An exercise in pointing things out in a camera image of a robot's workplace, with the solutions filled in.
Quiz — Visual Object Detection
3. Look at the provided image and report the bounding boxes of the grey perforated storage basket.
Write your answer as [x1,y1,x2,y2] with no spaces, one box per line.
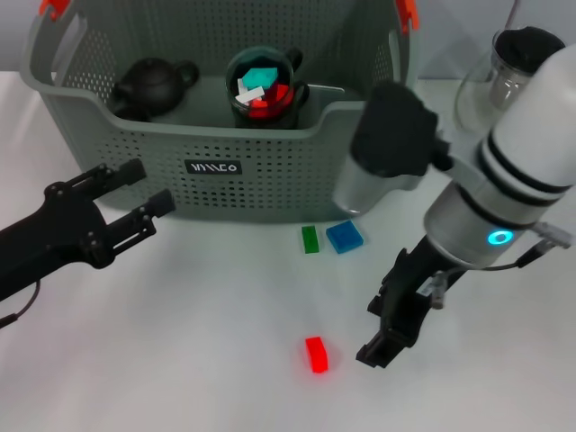
[20,0,422,224]

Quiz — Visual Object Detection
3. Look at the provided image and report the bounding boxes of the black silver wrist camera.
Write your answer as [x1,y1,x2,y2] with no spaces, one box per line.
[331,83,454,216]

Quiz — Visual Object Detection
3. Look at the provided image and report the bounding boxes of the white toy brick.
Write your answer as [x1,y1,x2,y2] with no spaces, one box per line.
[236,87,266,104]

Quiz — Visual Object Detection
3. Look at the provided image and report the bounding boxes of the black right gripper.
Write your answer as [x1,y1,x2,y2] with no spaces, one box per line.
[355,236,469,369]

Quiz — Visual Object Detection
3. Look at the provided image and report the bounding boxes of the green toy brick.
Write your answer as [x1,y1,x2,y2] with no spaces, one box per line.
[300,224,321,256]

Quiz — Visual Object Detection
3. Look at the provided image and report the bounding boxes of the orange basket latch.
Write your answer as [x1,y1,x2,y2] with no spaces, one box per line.
[396,0,420,35]
[39,0,71,22]

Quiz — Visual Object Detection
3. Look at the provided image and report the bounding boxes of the metal right wrist connector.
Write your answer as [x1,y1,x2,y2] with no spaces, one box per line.
[535,222,572,248]

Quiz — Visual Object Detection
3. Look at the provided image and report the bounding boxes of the black clay teapot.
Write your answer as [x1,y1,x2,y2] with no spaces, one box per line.
[111,58,200,123]

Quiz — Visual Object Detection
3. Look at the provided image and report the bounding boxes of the glass pitcher black handle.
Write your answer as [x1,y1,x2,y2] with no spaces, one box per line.
[454,25,566,131]

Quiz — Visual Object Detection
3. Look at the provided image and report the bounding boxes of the teal square toy plate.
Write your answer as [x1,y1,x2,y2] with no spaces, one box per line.
[242,67,279,89]

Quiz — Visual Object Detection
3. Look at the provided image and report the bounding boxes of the long red toy brick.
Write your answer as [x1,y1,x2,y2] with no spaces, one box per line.
[304,336,329,374]

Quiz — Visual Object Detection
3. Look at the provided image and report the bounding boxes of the thin dark gripper cable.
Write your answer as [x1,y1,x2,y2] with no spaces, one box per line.
[467,240,557,272]
[0,279,44,329]

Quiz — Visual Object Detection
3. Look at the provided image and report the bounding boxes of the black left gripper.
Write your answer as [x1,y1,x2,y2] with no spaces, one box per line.
[0,157,176,302]

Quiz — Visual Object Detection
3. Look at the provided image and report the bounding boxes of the blue square toy plate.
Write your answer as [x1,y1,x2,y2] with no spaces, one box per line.
[325,219,365,256]

